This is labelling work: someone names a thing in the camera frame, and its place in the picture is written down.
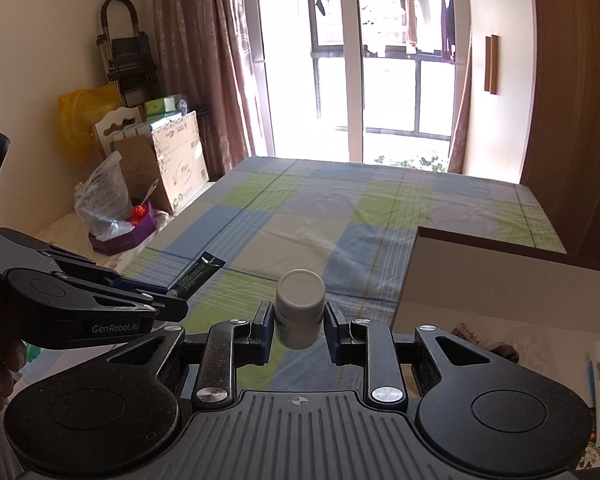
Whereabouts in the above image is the dark green small tube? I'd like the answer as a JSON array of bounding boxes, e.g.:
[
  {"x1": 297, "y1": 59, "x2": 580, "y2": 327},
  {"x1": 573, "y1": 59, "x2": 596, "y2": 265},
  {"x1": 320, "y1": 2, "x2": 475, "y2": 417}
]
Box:
[{"x1": 166, "y1": 252, "x2": 225, "y2": 301}]

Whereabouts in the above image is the white pill bottle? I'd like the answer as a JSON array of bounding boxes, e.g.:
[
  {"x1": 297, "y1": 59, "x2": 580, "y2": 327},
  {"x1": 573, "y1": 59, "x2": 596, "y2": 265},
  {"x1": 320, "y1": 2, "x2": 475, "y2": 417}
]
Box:
[{"x1": 274, "y1": 269, "x2": 326, "y2": 350}]

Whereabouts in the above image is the cotton swab bag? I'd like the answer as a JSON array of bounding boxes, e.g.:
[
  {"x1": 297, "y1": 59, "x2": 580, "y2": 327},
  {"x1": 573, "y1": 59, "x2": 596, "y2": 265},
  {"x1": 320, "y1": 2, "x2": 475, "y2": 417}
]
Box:
[{"x1": 451, "y1": 320, "x2": 519, "y2": 363}]

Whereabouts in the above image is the green Mentholatum blister card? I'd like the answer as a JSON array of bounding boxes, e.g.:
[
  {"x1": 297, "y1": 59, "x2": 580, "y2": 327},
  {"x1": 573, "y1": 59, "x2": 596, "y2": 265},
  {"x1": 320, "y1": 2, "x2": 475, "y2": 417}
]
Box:
[{"x1": 577, "y1": 442, "x2": 600, "y2": 470}]

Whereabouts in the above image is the purple tray on floor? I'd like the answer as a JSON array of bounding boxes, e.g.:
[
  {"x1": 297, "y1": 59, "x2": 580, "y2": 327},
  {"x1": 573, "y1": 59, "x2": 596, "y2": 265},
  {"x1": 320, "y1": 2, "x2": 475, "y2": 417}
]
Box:
[{"x1": 88, "y1": 202, "x2": 157, "y2": 256}]

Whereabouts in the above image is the clear plastic bag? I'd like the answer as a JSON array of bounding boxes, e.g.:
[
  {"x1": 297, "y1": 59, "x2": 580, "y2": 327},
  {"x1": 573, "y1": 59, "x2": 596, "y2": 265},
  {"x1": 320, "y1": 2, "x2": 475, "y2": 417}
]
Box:
[{"x1": 74, "y1": 151, "x2": 133, "y2": 242}]

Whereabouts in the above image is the checkered bed sheet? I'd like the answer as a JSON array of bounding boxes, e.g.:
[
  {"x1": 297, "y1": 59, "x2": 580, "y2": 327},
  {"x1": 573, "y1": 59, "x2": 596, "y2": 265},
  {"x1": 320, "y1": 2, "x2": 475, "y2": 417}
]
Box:
[{"x1": 119, "y1": 155, "x2": 567, "y2": 391}]

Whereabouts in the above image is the brown cardboard carton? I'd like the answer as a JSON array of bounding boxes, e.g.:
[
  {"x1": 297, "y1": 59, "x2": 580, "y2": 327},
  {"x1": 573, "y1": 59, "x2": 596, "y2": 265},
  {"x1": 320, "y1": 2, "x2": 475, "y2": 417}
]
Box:
[{"x1": 112, "y1": 112, "x2": 209, "y2": 216}]

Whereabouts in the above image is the yellow plastic bag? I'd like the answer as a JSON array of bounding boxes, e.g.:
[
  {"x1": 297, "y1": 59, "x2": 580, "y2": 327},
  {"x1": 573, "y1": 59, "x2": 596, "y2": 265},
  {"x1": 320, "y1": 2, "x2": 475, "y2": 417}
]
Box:
[{"x1": 57, "y1": 82, "x2": 121, "y2": 164}]

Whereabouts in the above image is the brown cardboard storage box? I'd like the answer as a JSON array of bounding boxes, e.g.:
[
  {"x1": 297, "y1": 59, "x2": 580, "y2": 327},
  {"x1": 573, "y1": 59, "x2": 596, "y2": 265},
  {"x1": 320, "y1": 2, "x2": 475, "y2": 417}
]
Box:
[{"x1": 389, "y1": 225, "x2": 600, "y2": 480}]

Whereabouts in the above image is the black folding hand trolley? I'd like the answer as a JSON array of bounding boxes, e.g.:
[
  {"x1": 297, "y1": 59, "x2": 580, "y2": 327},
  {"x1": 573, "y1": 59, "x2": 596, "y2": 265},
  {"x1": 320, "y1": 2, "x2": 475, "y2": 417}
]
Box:
[{"x1": 96, "y1": 0, "x2": 161, "y2": 107}]

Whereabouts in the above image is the pink curtain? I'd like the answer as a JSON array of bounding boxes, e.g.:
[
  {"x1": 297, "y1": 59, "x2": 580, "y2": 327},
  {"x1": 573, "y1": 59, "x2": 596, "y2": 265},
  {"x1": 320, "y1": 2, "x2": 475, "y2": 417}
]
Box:
[{"x1": 152, "y1": 0, "x2": 266, "y2": 181}]

